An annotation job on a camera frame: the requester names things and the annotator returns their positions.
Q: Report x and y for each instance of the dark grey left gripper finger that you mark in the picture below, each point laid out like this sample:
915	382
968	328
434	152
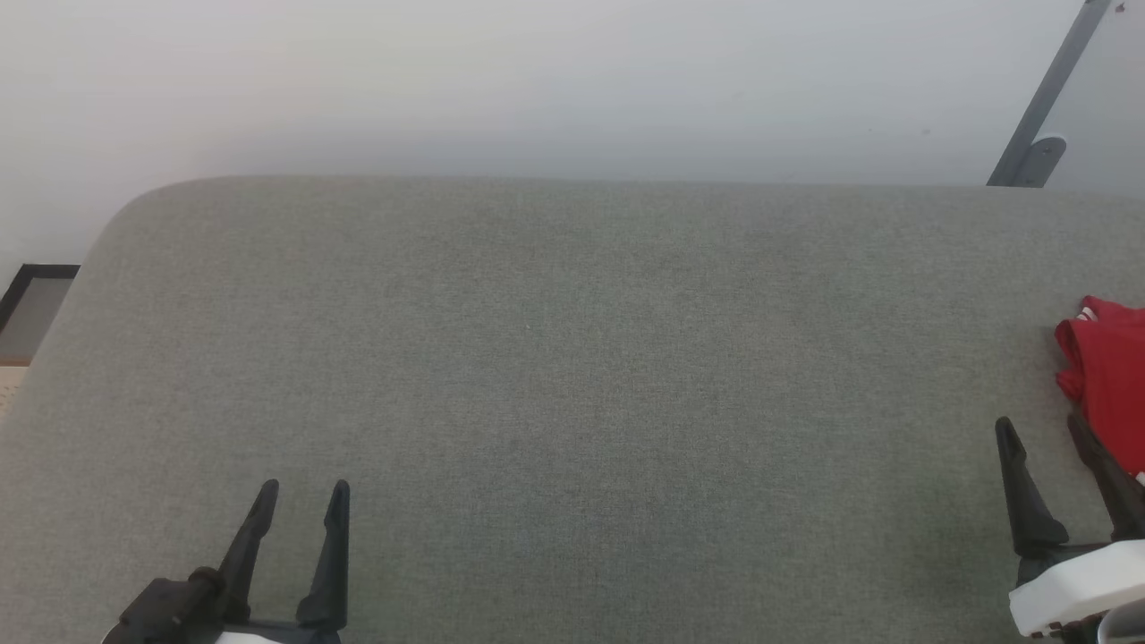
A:
333	572
250	555

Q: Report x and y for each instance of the grey metal bar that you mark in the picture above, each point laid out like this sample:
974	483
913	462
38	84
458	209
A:
1060	67

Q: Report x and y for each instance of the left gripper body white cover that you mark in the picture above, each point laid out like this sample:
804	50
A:
286	635

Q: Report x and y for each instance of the black baseboard strip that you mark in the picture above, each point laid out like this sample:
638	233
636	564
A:
18	282

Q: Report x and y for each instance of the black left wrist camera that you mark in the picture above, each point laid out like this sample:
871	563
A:
170	604

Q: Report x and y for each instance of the rounded grey metal bracket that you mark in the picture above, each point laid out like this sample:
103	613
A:
1042	161

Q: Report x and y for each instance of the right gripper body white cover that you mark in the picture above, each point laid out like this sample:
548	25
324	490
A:
1082	586

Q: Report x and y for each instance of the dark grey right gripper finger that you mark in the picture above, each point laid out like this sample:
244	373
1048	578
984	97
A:
1118	501
1027	510

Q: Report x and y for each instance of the red white basketball jersey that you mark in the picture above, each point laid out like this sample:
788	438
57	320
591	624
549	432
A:
1114	376

